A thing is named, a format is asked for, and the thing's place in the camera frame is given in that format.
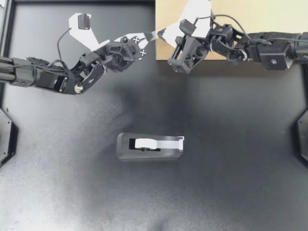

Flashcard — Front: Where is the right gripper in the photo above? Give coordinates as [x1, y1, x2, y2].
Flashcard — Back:
[150, 27, 213, 74]

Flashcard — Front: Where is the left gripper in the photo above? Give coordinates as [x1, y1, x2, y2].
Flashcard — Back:
[95, 32, 150, 73]

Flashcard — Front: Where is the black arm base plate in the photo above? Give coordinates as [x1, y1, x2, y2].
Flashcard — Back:
[0, 107, 19, 167]
[294, 110, 308, 169]

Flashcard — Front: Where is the black tape dispenser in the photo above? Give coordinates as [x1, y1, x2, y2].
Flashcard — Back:
[115, 132, 186, 162]

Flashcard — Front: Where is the black camera cable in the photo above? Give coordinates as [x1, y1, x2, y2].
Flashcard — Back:
[210, 14, 273, 46]
[56, 27, 73, 64]

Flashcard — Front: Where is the cardboard box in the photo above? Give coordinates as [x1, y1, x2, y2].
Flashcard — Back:
[155, 0, 308, 62]

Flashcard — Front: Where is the black frame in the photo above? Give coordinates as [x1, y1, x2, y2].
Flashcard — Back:
[0, 0, 156, 112]

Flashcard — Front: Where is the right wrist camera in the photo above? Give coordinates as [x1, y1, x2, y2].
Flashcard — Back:
[163, 0, 214, 49]

